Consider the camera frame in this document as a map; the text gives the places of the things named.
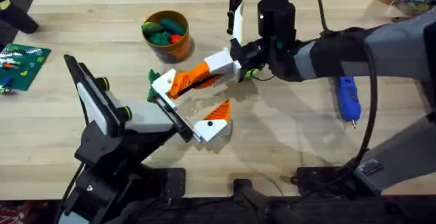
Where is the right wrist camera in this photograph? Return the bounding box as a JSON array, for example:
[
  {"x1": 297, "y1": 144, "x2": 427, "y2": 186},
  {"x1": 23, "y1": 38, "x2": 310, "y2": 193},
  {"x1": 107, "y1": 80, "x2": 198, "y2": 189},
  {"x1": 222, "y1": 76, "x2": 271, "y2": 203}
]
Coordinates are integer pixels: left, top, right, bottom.
[{"x1": 226, "y1": 0, "x2": 243, "y2": 36}]

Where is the black rail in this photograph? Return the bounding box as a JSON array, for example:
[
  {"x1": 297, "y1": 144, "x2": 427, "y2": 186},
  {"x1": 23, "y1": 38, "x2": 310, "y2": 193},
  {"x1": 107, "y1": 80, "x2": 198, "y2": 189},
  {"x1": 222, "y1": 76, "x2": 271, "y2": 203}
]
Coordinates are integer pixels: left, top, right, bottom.
[{"x1": 129, "y1": 196, "x2": 436, "y2": 224}]

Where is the black cylindrical object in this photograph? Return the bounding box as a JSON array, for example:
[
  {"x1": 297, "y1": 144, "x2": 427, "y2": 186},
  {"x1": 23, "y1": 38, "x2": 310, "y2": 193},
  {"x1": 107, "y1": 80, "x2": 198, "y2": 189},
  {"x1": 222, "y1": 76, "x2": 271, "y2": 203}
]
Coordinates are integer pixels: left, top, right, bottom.
[{"x1": 0, "y1": 0, "x2": 40, "y2": 35}]

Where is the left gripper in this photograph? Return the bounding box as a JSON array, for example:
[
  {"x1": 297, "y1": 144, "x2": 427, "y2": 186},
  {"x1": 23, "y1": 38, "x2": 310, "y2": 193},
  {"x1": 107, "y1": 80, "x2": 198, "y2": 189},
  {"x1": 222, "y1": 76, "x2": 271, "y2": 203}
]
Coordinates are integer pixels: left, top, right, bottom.
[{"x1": 74, "y1": 68, "x2": 232, "y2": 185}]

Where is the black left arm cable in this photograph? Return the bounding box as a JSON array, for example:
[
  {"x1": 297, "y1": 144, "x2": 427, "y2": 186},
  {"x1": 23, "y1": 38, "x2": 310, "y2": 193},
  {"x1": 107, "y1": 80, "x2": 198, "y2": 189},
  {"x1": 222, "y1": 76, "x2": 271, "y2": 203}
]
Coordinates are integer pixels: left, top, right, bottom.
[{"x1": 54, "y1": 162, "x2": 86, "y2": 224}]

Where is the left wrist plate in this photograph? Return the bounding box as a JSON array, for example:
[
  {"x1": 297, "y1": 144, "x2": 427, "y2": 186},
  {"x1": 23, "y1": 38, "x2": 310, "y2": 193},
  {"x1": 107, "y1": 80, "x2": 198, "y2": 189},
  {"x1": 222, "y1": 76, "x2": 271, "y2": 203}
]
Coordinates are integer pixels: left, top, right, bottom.
[{"x1": 63, "y1": 53, "x2": 134, "y2": 137}]

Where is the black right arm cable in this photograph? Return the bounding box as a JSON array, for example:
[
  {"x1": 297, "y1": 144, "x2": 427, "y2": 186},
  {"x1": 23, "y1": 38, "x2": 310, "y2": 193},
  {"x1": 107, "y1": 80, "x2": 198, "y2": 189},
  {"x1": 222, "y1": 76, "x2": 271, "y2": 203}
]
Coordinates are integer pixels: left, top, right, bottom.
[{"x1": 291, "y1": 0, "x2": 379, "y2": 197}]

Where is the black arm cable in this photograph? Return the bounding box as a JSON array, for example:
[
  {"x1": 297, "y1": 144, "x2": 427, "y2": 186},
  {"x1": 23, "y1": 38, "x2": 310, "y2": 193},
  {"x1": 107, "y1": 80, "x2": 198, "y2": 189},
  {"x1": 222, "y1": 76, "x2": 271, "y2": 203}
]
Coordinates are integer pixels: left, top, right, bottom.
[
  {"x1": 291, "y1": 0, "x2": 379, "y2": 197},
  {"x1": 54, "y1": 162, "x2": 86, "y2": 224}
]

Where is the orange tub with toys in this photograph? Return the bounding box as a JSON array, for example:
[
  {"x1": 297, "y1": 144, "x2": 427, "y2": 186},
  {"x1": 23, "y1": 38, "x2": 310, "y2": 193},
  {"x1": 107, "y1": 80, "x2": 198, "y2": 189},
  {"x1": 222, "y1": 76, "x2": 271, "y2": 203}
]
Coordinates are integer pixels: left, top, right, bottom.
[{"x1": 141, "y1": 10, "x2": 191, "y2": 61}]

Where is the black camera mast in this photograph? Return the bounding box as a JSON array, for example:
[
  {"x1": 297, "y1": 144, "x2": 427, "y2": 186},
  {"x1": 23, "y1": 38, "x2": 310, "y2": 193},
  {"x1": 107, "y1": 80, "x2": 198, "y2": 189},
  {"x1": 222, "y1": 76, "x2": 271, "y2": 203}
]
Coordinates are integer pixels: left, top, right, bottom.
[{"x1": 233, "y1": 178, "x2": 273, "y2": 224}]

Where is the wrist plate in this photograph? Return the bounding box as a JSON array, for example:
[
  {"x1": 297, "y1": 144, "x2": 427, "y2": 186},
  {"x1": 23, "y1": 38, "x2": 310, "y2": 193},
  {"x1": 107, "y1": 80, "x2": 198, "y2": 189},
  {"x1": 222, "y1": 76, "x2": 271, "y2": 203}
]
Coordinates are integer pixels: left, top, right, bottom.
[
  {"x1": 63, "y1": 53, "x2": 134, "y2": 137},
  {"x1": 233, "y1": 1, "x2": 245, "y2": 46}
]

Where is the green board with blocks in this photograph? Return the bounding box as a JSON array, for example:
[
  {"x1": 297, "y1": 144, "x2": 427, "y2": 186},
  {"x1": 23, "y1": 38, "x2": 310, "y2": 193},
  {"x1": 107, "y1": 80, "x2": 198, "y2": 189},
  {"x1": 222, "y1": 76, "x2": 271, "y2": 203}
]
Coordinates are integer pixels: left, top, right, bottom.
[{"x1": 0, "y1": 43, "x2": 52, "y2": 95}]

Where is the blue electric screwdriver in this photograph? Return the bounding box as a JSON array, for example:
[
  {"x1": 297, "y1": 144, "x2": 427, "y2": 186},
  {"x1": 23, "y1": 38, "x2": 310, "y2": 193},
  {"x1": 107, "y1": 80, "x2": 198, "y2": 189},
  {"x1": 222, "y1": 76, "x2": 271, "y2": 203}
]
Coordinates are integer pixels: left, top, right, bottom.
[{"x1": 335, "y1": 76, "x2": 362, "y2": 129}]

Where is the right wrist plate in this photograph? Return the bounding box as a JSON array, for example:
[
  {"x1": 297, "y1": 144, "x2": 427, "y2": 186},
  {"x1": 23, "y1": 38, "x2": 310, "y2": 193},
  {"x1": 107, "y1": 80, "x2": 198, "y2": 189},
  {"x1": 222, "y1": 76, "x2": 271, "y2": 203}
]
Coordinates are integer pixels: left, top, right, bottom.
[{"x1": 233, "y1": 1, "x2": 245, "y2": 46}]

